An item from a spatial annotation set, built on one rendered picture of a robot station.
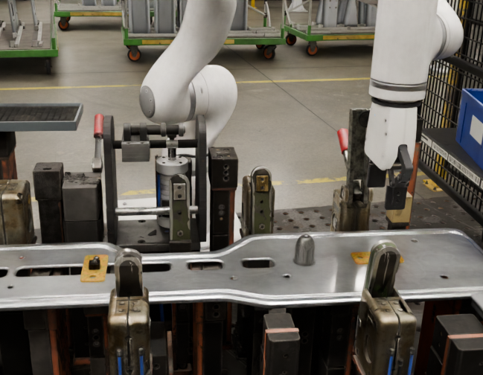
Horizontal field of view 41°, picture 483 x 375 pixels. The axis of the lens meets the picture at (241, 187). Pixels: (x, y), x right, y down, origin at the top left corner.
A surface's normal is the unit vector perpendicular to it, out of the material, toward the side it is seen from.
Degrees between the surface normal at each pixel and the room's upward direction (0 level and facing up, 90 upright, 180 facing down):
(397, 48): 90
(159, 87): 73
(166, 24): 86
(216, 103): 100
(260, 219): 78
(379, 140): 90
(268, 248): 0
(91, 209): 90
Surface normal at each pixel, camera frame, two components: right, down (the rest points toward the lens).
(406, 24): -0.20, 0.36
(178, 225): 0.13, 0.17
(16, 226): 0.13, 0.37
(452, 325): 0.03, -0.93
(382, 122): -0.97, 0.00
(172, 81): -0.38, 0.07
